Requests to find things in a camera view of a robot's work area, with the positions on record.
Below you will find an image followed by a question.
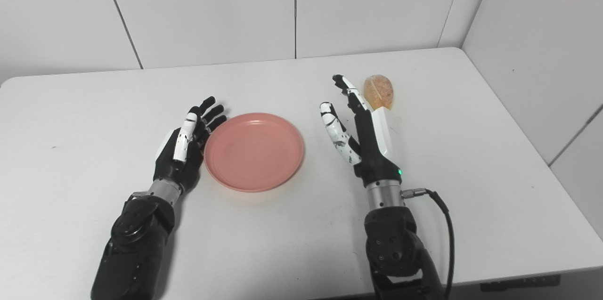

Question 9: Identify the golden bread roll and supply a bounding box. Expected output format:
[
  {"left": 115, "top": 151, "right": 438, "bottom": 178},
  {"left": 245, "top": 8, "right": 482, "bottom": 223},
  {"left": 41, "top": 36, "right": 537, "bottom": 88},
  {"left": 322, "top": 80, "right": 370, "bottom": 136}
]
[{"left": 363, "top": 74, "right": 394, "bottom": 111}]

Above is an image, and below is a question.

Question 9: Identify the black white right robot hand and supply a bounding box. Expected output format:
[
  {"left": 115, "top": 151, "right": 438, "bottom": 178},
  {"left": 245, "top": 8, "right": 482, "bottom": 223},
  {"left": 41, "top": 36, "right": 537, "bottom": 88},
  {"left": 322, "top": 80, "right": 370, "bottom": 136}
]
[{"left": 319, "top": 74, "right": 405, "bottom": 188}]

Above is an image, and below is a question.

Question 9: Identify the pink round plate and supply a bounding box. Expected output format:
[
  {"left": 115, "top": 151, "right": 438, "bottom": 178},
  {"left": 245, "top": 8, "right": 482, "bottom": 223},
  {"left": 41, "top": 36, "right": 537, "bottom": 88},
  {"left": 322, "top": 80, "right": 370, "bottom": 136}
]
[{"left": 204, "top": 112, "right": 305, "bottom": 193}]

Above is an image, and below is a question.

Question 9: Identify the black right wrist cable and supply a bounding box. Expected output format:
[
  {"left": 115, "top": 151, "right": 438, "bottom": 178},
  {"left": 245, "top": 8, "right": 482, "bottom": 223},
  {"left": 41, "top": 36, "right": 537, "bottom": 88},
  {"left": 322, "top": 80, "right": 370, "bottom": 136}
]
[{"left": 400, "top": 188, "right": 456, "bottom": 300}]

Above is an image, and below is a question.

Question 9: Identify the black table frame bar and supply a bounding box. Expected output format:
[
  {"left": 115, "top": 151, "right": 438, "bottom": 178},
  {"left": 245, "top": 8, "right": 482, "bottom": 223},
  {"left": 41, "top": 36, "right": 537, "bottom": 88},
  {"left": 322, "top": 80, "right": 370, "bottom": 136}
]
[{"left": 481, "top": 274, "right": 561, "bottom": 292}]

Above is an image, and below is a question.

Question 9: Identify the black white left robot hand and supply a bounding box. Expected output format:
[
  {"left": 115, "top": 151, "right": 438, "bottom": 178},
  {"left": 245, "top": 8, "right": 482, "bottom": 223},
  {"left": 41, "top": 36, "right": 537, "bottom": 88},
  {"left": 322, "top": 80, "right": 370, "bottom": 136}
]
[{"left": 153, "top": 96, "right": 228, "bottom": 193}]

